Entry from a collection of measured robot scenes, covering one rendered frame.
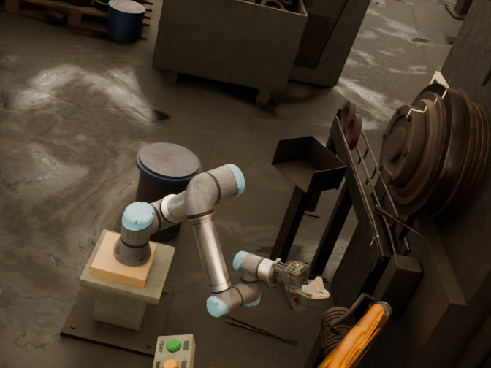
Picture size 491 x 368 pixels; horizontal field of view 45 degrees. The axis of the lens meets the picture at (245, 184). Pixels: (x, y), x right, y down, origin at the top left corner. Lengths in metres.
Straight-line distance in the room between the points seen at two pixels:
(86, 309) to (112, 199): 0.81
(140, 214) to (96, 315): 0.53
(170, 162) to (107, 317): 0.79
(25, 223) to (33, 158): 0.56
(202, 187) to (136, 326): 0.85
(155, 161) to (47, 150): 0.94
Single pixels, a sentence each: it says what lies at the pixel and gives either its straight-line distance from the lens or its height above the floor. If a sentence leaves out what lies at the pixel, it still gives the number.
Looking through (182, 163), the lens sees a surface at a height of 0.43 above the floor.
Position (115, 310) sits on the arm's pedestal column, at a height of 0.11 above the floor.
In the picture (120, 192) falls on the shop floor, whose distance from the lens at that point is 3.38.
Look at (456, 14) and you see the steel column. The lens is 9.04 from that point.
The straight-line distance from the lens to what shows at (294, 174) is 2.76.
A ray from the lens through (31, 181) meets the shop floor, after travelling 3.40.
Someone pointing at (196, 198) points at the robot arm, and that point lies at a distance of 1.99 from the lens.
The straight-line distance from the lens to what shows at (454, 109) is 2.03.
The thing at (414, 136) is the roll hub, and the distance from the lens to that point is 2.02.
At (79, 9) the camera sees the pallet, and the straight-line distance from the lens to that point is 5.28.
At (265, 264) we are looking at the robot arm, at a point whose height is 0.70.
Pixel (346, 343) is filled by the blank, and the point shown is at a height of 0.79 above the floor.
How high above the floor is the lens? 2.03
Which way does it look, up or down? 34 degrees down
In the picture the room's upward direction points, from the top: 17 degrees clockwise
